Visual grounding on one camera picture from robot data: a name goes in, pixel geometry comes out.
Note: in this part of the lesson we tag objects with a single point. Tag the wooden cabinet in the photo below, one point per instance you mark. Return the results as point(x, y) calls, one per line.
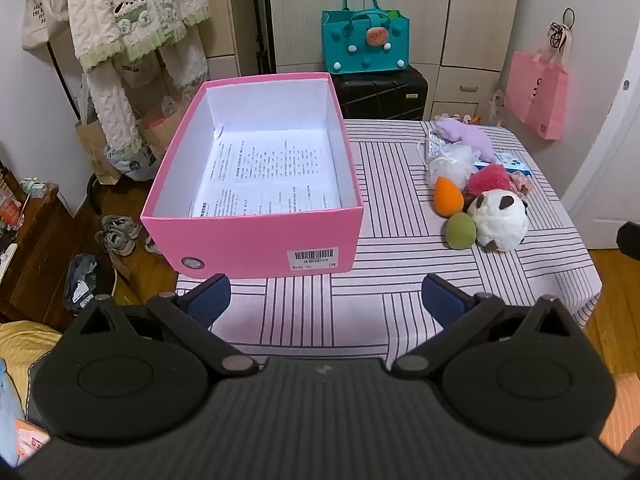
point(35, 260)

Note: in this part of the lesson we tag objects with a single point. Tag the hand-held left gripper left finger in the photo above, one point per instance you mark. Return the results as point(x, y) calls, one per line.
point(210, 296)

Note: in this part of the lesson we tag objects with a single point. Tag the printed blanket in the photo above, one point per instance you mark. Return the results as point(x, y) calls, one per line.
point(20, 435)

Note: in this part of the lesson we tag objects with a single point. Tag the white teal soft pack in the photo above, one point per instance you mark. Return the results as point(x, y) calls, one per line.
point(37, 187)

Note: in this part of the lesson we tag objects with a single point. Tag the clear plastic bag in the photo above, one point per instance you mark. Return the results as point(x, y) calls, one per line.
point(497, 107)

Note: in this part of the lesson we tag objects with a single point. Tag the blue wipes packet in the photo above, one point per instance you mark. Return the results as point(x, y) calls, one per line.
point(507, 161)

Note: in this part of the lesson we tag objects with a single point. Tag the brown paper bag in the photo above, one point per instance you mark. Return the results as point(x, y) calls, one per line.
point(160, 130)
point(95, 155)

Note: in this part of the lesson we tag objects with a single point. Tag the green makeup sponge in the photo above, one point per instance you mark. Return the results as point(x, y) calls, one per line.
point(460, 231)

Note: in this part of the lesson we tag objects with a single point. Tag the beige canvas tote bag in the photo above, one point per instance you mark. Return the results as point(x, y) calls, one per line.
point(42, 20)

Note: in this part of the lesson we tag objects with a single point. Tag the printed paper sheet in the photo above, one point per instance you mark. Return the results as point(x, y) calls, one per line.
point(270, 170)

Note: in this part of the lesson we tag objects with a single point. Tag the purple plush toy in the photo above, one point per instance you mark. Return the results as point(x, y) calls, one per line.
point(465, 135)

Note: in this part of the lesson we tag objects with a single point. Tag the black suitcase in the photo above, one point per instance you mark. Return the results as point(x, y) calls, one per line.
point(380, 92)

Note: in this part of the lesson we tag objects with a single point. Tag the white door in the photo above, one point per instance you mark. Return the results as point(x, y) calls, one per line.
point(605, 110)

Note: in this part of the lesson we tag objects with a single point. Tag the dark plastic bag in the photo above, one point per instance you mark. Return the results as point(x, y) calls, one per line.
point(85, 282)

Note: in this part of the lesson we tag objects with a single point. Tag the pink paper bag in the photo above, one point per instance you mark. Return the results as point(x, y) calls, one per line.
point(537, 95)

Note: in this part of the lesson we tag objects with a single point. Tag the black coat rack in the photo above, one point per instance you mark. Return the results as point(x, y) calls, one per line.
point(50, 60)

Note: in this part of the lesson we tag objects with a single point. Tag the floral fabric scrunchie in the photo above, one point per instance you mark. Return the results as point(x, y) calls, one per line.
point(522, 184)

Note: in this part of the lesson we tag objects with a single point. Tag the yellow striped bedding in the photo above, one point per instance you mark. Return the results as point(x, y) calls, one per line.
point(22, 345)

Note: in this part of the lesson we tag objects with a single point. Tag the cream fleece pajama top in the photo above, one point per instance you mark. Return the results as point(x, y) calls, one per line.
point(130, 5)

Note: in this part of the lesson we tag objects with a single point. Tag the beige wardrobe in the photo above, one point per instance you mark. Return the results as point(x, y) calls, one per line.
point(400, 0)

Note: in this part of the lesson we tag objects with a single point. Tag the grey sneaker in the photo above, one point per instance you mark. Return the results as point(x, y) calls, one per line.
point(122, 224)
point(115, 244)

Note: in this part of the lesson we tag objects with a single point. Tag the teal felt handbag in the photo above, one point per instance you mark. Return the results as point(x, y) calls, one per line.
point(365, 40)

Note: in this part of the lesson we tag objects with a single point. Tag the pink fluffy puff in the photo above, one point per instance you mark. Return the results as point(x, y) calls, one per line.
point(487, 177)

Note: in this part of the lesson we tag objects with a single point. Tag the orange makeup sponge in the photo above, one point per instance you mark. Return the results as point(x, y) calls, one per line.
point(446, 196)

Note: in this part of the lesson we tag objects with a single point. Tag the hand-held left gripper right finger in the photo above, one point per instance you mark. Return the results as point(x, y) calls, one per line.
point(442, 297)

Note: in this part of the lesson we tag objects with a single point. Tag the panda plush toy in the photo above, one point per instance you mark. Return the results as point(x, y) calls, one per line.
point(500, 220)

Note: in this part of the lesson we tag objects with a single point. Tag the cream fleece pajama pants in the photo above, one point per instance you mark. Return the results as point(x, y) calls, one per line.
point(115, 105)

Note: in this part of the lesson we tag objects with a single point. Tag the striped tablecloth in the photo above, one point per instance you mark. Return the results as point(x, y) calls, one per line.
point(400, 265)

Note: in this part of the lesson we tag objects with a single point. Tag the pink cardboard box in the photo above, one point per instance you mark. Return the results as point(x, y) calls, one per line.
point(250, 240)

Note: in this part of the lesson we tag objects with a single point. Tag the white mesh bath pouf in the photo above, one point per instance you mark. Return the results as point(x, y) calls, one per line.
point(452, 165)

